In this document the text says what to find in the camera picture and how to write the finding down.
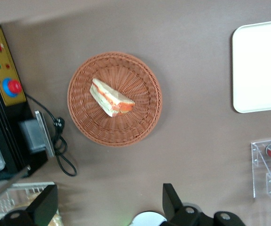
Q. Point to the clear acrylic can rack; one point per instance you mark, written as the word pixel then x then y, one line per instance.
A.
pixel 259 164

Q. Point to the round brown wicker basket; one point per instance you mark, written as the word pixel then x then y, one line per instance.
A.
pixel 135 127

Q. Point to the white round disc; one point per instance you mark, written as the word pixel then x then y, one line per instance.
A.
pixel 148 219

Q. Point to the triangular sandwich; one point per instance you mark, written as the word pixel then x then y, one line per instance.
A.
pixel 107 97

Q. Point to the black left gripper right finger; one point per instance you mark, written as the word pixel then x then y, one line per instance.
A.
pixel 171 204

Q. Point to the grey metal lever bar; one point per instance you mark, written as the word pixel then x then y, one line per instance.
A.
pixel 5 184

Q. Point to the red emergency stop button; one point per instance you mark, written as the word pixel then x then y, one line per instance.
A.
pixel 12 86

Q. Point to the white rectangular plastic tray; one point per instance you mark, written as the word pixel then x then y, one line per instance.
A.
pixel 260 68

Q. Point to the black and yellow sealing machine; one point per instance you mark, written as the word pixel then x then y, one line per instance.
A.
pixel 1 131

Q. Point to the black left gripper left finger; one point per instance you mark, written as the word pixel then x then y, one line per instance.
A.
pixel 44 207

